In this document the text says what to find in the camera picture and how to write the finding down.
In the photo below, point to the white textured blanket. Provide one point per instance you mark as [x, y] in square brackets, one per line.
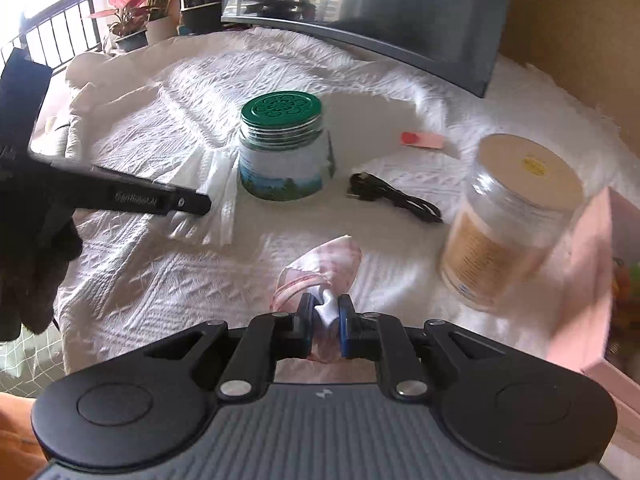
[150, 270]

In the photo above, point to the black balcony railing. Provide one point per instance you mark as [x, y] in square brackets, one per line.
[55, 30]

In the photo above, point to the person's orange clothing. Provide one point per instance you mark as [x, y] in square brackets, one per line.
[17, 440]

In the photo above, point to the small pink and red card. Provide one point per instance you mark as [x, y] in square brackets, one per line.
[425, 140]

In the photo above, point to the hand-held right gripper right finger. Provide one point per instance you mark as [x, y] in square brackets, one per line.
[345, 327]

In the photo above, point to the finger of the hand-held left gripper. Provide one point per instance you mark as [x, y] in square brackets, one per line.
[135, 197]

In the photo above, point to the pink satin scrunchie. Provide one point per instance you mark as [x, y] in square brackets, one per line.
[325, 265]

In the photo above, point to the dark plant pot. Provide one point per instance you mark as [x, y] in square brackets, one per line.
[131, 41]

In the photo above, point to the black computer monitor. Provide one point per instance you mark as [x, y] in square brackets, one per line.
[400, 10]

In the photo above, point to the green grid cutting mat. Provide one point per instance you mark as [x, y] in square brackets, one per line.
[30, 360]

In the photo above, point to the person's left hand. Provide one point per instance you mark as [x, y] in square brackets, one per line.
[35, 280]

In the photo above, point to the white plant pot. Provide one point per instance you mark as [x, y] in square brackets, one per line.
[159, 29]

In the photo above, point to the clear jar with tan label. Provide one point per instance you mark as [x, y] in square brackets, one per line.
[505, 230]

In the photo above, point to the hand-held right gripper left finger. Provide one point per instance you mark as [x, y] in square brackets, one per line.
[304, 327]

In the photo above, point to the pink cardboard box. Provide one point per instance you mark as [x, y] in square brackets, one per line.
[585, 280]

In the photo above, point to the green lid glass jar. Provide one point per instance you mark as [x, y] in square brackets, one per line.
[280, 160]

